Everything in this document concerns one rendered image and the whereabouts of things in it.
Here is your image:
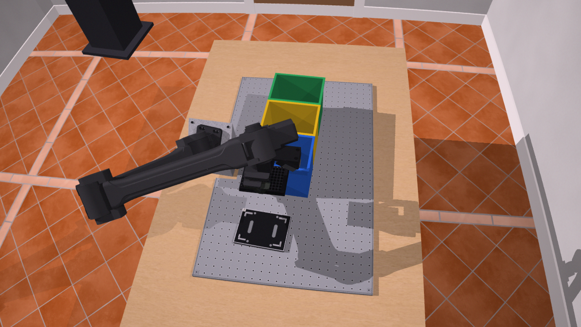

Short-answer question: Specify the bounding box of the yellow open bin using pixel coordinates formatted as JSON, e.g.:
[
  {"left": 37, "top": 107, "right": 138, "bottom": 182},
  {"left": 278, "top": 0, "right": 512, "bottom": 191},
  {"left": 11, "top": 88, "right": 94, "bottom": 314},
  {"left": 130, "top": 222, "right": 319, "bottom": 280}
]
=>
[{"left": 261, "top": 99, "right": 320, "bottom": 163}]

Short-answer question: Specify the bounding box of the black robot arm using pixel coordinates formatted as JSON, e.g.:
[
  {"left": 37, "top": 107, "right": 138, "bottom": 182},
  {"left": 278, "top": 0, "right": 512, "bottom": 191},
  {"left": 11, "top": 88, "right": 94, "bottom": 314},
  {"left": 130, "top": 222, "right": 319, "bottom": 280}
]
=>
[{"left": 75, "top": 119, "right": 301, "bottom": 225}]

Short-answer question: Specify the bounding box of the green open bin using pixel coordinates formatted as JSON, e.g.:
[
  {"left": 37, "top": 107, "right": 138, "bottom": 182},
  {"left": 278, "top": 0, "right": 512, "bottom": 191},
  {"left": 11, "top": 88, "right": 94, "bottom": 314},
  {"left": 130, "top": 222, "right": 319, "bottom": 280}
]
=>
[{"left": 268, "top": 73, "right": 325, "bottom": 133}]

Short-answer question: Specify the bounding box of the blue bin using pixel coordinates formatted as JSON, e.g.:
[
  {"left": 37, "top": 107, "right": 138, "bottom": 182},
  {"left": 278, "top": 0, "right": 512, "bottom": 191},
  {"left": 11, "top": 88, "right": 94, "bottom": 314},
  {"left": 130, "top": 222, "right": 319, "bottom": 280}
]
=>
[{"left": 285, "top": 134, "right": 315, "bottom": 198}]

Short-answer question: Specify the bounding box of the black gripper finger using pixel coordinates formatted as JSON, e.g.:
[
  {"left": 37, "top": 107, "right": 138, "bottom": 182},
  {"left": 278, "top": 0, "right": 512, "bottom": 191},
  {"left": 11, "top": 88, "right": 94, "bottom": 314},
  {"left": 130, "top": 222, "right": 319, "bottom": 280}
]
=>
[{"left": 244, "top": 182, "right": 271, "bottom": 194}]

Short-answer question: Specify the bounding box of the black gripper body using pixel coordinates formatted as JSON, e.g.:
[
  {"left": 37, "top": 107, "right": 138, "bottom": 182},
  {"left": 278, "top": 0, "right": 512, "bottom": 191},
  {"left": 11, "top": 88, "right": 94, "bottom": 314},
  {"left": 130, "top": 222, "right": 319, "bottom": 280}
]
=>
[{"left": 243, "top": 165, "right": 270, "bottom": 188}]

